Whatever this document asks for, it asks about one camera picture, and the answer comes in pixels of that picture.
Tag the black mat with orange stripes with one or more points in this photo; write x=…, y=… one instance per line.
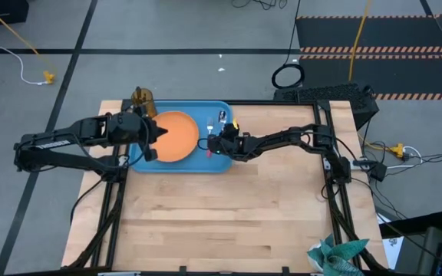
x=397, y=76
x=378, y=34

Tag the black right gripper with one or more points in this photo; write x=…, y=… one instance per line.
x=228, y=147

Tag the orange plate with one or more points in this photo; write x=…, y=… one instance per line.
x=179, y=138

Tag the blue plastic tray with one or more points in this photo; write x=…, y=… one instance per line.
x=213, y=165

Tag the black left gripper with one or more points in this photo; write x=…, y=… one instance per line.
x=129, y=128

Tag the black perforated case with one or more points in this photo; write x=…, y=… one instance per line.
x=332, y=94

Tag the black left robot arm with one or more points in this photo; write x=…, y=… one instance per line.
x=52, y=140

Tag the white paper sheet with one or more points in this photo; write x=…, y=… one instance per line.
x=389, y=245

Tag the black aluminium table frame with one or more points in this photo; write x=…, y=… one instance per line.
x=267, y=103

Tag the black box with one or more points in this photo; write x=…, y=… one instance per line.
x=2, y=11

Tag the teal artificial plant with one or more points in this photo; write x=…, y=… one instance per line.
x=336, y=257

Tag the black power adapter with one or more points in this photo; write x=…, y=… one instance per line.
x=378, y=171

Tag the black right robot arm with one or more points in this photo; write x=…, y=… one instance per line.
x=282, y=140

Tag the white power strip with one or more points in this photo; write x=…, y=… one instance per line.
x=361, y=164

